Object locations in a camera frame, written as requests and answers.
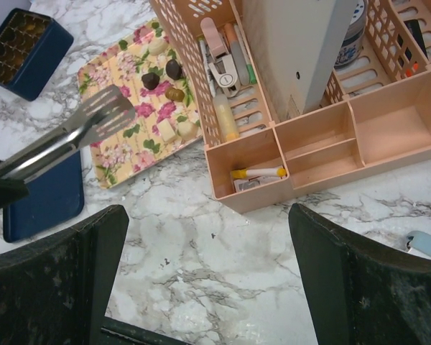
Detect grey board in organizer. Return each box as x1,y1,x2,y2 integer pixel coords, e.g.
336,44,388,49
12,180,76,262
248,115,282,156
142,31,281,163
242,0,357,121

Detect blue box lid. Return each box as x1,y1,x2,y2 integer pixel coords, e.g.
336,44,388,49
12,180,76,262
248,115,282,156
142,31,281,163
3,152,85,243

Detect dark heart chocolate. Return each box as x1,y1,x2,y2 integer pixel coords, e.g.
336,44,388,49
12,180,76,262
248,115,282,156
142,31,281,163
141,72,160,91

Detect black device in organizer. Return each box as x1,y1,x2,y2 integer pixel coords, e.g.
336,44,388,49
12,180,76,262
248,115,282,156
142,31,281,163
397,18,430,73

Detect white oval chocolate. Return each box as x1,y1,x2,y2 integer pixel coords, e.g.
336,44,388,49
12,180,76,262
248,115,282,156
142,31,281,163
177,121,198,141

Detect blue white patterned jar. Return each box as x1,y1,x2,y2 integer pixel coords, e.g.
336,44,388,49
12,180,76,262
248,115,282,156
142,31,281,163
334,0,367,70

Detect blue chocolate box with insert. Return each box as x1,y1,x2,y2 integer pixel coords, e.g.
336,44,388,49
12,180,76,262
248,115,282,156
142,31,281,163
0,8,74,101

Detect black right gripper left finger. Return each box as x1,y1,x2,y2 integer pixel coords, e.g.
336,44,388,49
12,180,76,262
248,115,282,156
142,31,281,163
0,205,129,344

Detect dark oval chocolate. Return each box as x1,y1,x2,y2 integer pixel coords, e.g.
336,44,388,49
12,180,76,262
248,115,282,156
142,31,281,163
165,59,183,81

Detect white pen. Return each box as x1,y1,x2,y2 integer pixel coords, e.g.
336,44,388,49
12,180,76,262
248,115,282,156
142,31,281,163
198,38,216,97

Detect red staples box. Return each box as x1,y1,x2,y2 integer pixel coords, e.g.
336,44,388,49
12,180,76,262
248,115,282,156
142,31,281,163
233,176,276,193

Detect stapler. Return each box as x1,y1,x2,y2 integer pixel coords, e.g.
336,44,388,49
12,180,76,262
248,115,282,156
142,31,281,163
406,231,431,259

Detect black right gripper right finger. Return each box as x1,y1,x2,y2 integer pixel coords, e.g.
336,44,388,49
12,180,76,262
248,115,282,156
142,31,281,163
289,203,431,344

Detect green marker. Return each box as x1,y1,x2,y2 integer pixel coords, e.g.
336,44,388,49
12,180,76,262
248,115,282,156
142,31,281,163
233,24,257,85

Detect peach plastic desk organizer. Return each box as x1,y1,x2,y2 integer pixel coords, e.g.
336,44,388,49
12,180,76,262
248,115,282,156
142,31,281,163
152,1,431,213

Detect floral serving tray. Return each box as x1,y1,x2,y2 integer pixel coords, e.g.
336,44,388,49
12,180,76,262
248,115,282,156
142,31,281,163
78,19,202,189

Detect white rectangular chocolate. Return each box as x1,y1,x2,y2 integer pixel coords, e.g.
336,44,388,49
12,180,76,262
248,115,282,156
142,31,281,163
157,119,177,142

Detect gold barrel chocolate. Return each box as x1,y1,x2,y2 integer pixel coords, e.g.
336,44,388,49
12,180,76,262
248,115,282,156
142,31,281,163
164,87,185,102

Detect pink handled scissors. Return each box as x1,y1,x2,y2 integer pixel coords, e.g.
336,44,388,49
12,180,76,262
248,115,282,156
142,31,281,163
200,17,241,98

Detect white round chocolate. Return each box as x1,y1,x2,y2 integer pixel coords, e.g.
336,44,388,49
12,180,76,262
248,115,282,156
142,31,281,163
148,37,168,56

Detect orange marker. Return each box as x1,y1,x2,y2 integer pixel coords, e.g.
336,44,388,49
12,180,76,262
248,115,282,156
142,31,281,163
223,23,238,47

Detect glue stick with yellow cap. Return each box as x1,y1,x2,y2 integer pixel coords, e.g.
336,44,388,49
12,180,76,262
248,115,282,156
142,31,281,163
213,93,239,142

